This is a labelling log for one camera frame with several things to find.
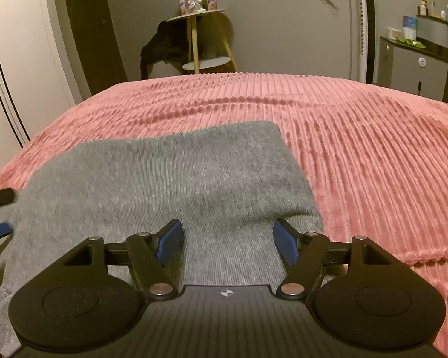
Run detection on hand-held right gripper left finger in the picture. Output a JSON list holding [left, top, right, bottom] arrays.
[[63, 218, 184, 300]]

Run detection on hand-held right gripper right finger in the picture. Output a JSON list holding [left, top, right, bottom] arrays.
[[272, 218, 391, 300]]

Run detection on grey pants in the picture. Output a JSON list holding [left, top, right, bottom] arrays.
[[0, 120, 325, 355]]

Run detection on pink ribbed blanket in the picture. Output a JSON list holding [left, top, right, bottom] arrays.
[[0, 72, 448, 351]]

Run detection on white wardrobe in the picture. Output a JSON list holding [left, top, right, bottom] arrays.
[[0, 0, 83, 149]]

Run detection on round wooden-legged side table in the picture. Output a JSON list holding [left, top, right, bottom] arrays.
[[166, 9, 240, 75]]

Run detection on dark wooden door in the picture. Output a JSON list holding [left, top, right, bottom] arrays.
[[62, 0, 128, 98]]

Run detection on dark clothing pile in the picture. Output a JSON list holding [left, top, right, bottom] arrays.
[[139, 20, 195, 80]]

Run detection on grey cabinet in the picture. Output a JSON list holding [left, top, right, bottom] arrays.
[[375, 35, 448, 106]]

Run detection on green leafy item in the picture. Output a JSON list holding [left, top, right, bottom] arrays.
[[395, 37, 427, 49]]

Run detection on blue and white packet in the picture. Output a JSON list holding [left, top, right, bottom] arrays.
[[402, 15, 418, 40]]

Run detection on grey dresser shelf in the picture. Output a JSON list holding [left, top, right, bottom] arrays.
[[416, 14, 448, 61]]

